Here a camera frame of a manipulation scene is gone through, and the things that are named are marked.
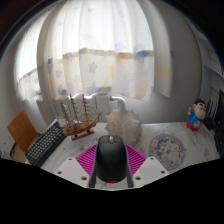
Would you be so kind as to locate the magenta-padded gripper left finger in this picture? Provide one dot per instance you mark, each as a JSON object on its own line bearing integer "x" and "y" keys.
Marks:
{"x": 75, "y": 170}

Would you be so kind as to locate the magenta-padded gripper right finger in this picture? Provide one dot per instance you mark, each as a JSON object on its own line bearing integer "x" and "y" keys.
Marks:
{"x": 148, "y": 170}

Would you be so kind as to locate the black computer mouse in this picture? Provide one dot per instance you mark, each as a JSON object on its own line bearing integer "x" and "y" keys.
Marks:
{"x": 111, "y": 160}

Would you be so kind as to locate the round purple printed mouse pad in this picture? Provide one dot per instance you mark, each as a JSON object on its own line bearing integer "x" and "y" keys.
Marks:
{"x": 167, "y": 151}

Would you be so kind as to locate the black keyboard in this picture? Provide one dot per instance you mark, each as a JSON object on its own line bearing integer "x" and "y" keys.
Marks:
{"x": 45, "y": 145}

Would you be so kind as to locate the wooden model sailing ship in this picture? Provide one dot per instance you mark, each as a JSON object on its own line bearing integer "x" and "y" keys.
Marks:
{"x": 80, "y": 128}

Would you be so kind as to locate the large white conch shell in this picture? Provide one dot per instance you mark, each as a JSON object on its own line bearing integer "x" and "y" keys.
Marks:
{"x": 125, "y": 125}

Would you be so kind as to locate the white printed tablecloth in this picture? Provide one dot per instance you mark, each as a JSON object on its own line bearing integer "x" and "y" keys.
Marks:
{"x": 196, "y": 143}

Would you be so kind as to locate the white radiator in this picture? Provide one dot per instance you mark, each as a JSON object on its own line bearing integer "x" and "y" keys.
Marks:
{"x": 50, "y": 108}

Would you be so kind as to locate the wooden chair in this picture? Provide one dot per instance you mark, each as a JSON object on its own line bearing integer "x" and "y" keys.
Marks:
{"x": 21, "y": 130}

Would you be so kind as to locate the cartoon boy figurine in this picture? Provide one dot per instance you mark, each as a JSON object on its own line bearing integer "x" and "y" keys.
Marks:
{"x": 195, "y": 116}

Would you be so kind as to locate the black router with antennas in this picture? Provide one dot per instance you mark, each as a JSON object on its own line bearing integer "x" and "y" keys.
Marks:
{"x": 210, "y": 121}

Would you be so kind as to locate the white star-print curtain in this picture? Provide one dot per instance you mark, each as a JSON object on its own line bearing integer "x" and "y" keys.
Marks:
{"x": 100, "y": 43}

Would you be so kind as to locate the white wall shelf unit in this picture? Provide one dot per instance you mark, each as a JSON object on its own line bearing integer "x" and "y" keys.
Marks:
{"x": 213, "y": 63}

